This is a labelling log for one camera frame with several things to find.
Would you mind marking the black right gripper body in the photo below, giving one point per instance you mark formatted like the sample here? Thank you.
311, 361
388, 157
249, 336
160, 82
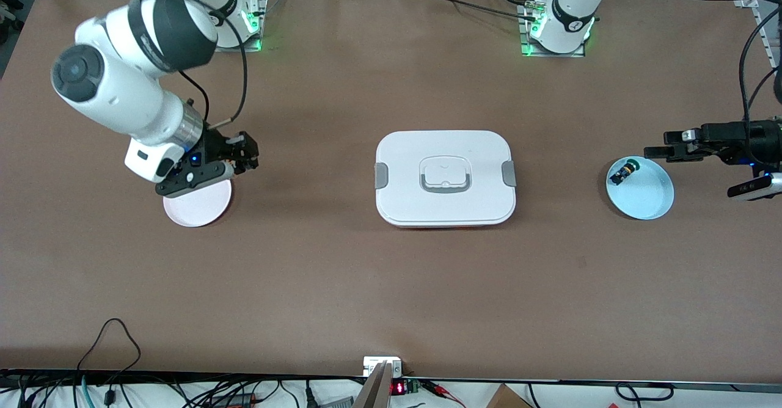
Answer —
215, 146

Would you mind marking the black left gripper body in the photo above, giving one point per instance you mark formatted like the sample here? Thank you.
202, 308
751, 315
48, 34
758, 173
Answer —
728, 135

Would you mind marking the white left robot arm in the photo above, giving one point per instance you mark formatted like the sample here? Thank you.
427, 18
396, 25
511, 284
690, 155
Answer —
571, 17

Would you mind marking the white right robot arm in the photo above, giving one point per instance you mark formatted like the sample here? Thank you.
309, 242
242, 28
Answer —
122, 96

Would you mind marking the white lidded box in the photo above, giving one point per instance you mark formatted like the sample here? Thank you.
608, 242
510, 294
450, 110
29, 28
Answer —
446, 206

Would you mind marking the light blue round plate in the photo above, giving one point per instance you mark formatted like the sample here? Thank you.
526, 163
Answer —
644, 197

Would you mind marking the pink round plate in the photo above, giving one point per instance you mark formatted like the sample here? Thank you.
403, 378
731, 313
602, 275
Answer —
198, 209

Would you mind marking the black power adapter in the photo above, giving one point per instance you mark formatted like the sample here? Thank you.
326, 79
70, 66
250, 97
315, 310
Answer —
235, 400

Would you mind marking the red digit display module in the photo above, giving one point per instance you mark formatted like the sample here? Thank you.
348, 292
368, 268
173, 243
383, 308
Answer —
398, 388

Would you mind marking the brown cardboard piece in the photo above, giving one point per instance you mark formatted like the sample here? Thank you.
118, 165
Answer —
507, 397

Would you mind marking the red black clip leads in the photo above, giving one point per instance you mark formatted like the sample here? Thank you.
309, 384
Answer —
443, 391

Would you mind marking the aluminium profile rail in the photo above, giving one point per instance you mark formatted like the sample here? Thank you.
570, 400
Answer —
760, 23

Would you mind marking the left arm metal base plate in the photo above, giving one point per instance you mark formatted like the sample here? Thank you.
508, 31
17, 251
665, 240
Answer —
534, 52

